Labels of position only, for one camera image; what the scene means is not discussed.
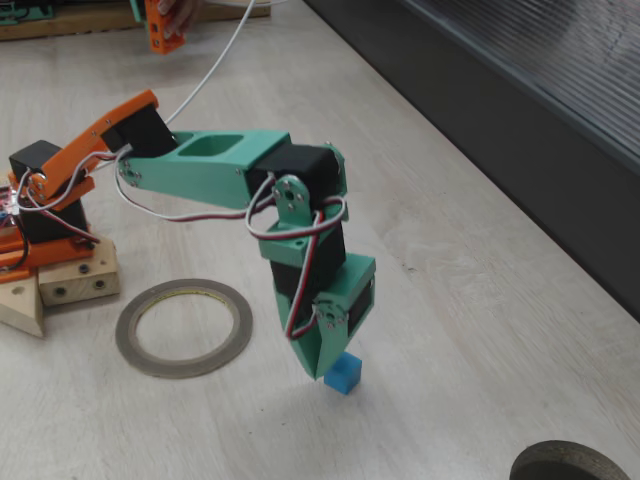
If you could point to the wooden base block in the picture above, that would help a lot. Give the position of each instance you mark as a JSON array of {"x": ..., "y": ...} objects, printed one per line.
[{"x": 75, "y": 290}]

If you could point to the bare human hand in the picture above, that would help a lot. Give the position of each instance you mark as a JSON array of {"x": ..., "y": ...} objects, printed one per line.
[{"x": 185, "y": 15}]

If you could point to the small blue cube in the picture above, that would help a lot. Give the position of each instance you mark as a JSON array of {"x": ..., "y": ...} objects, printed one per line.
[{"x": 345, "y": 377}]

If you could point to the brown wooden board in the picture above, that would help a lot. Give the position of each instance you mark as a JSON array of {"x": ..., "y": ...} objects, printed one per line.
[{"x": 100, "y": 25}]

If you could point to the pale wooden plank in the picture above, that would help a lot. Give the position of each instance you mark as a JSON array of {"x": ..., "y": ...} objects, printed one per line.
[{"x": 20, "y": 310}]

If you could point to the red controller board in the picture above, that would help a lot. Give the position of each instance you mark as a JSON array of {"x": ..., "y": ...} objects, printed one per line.
[{"x": 5, "y": 205}]

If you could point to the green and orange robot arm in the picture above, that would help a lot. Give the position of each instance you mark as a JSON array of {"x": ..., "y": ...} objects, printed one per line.
[{"x": 210, "y": 170}]

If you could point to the grey desk partition panel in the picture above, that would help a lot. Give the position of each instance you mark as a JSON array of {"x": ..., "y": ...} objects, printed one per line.
[{"x": 500, "y": 125}]

